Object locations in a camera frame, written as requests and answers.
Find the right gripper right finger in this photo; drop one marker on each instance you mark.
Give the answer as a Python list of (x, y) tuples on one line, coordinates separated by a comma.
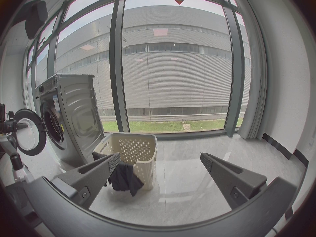
[(234, 181)]

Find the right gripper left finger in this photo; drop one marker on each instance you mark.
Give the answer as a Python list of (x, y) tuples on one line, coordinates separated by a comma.
[(84, 179)]

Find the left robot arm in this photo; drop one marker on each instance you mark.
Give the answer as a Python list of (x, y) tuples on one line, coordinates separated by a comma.
[(16, 160)]

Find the heap of dark clothes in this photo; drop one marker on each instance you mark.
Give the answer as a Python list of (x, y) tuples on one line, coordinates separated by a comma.
[(123, 179)]

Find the washing machine door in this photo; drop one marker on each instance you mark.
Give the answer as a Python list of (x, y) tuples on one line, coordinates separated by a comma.
[(30, 153)]

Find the grey washing machine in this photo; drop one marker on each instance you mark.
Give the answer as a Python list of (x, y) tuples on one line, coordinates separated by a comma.
[(79, 117)]

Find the cream laundry basket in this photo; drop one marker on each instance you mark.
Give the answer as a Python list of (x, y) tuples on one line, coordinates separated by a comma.
[(140, 152)]

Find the white curtain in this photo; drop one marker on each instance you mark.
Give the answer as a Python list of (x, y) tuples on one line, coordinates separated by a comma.
[(259, 83)]

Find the window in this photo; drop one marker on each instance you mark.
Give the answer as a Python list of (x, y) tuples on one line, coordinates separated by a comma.
[(118, 58)]

